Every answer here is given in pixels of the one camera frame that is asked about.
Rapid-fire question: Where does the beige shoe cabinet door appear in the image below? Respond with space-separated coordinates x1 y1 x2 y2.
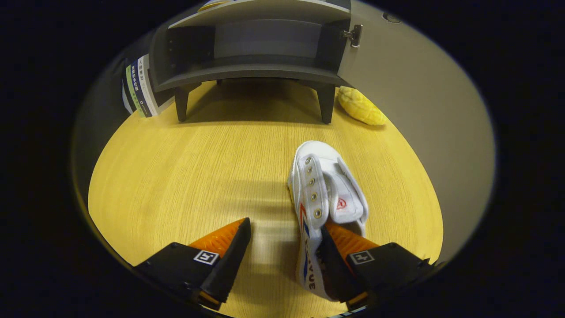
338 0 496 263

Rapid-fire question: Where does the yellow bumpy bread toy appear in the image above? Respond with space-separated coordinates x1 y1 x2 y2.
337 86 390 127

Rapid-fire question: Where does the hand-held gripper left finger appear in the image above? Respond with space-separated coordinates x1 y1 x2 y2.
132 217 252 311

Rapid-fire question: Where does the metal door hinge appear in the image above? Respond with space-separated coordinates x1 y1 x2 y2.
342 24 364 48

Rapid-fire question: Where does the white spine book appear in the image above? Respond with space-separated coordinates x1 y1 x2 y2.
137 53 175 117

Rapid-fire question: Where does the dark blue spine book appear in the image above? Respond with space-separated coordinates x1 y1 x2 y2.
132 59 154 117

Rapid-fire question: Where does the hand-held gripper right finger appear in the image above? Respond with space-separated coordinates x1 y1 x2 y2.
316 222 443 312

